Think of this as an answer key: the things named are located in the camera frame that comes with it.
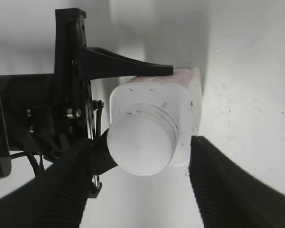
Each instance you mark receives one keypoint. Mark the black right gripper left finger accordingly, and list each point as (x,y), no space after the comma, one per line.
(54,199)

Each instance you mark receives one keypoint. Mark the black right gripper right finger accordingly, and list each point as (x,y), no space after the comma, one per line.
(229,197)

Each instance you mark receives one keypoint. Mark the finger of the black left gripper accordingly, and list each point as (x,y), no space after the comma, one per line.
(100,160)
(100,63)

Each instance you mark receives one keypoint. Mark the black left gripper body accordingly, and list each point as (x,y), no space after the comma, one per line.
(47,113)

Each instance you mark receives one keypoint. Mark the white ribbed bottle cap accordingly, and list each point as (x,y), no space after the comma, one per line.
(142,146)

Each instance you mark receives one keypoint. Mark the white yili changqing yogurt bottle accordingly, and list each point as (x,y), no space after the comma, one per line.
(177,97)

